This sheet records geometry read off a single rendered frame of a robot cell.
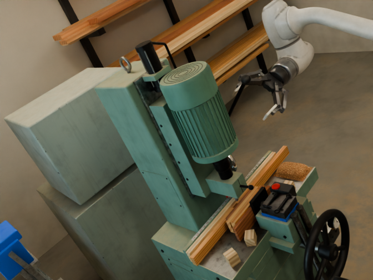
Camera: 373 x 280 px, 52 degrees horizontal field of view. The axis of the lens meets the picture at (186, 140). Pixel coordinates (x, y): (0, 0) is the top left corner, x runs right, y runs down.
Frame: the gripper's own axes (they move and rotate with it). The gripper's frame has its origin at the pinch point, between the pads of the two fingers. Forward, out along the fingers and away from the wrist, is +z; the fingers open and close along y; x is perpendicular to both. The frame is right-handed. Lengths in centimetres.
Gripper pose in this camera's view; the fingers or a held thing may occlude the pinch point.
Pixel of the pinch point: (250, 104)
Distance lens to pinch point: 133.7
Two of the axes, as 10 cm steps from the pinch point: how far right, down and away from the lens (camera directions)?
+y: -7.5, -6.2, 2.2
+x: 2.0, -5.3, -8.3
